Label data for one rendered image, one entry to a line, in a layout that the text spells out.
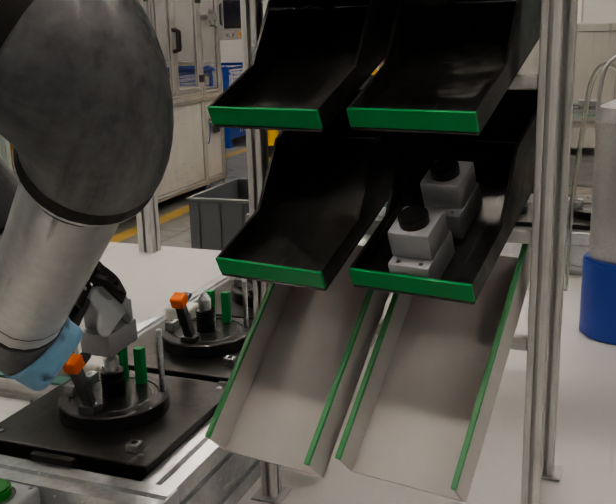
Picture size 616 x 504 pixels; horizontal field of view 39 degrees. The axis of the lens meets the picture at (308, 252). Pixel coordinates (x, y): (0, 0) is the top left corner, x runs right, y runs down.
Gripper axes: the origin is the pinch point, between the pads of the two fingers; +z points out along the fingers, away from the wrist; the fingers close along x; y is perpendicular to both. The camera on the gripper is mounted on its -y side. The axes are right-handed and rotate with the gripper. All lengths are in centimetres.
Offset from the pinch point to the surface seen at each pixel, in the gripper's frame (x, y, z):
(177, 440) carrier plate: 12.0, 13.1, 6.5
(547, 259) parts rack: 53, -8, -6
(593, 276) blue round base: 55, -47, 58
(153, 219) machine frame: -60, -70, 83
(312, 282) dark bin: 31.6, 1.1, -13.3
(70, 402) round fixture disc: -4.2, 10.7, 5.9
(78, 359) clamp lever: 1.0, 8.4, -3.0
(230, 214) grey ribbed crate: -75, -116, 146
